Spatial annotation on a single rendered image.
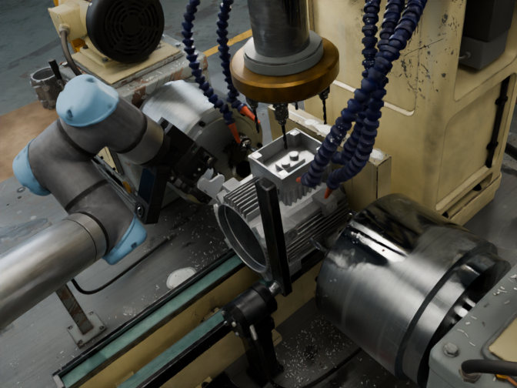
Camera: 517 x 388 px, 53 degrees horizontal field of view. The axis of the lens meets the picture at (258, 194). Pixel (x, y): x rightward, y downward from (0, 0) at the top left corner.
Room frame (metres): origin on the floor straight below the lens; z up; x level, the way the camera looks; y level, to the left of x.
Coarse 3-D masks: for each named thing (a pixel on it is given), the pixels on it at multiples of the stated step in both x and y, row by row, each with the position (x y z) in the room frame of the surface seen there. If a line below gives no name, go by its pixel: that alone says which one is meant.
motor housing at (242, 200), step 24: (240, 192) 0.73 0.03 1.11; (312, 192) 0.72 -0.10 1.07; (336, 192) 0.73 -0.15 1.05; (216, 216) 0.78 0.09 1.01; (240, 216) 0.78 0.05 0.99; (288, 216) 0.68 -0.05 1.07; (312, 216) 0.68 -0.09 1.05; (336, 216) 0.71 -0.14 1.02; (240, 240) 0.75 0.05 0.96; (264, 240) 0.64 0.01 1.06; (264, 264) 0.68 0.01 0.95
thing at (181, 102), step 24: (168, 96) 1.02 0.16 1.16; (192, 96) 1.00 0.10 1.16; (168, 120) 0.95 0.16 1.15; (192, 120) 0.92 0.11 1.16; (216, 120) 0.93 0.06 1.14; (240, 120) 0.97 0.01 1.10; (216, 144) 0.93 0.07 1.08; (240, 144) 0.93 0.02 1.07; (216, 168) 0.92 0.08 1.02; (240, 168) 0.95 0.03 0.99
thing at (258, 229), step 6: (222, 192) 0.75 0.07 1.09; (216, 198) 0.75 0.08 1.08; (222, 198) 0.74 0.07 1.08; (258, 222) 0.66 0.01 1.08; (252, 228) 0.65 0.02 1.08; (258, 228) 0.64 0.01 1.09; (342, 228) 0.73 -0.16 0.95; (258, 234) 0.64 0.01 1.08; (264, 234) 0.64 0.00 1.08; (228, 246) 0.75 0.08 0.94; (264, 276) 0.65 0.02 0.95; (270, 276) 0.64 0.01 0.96
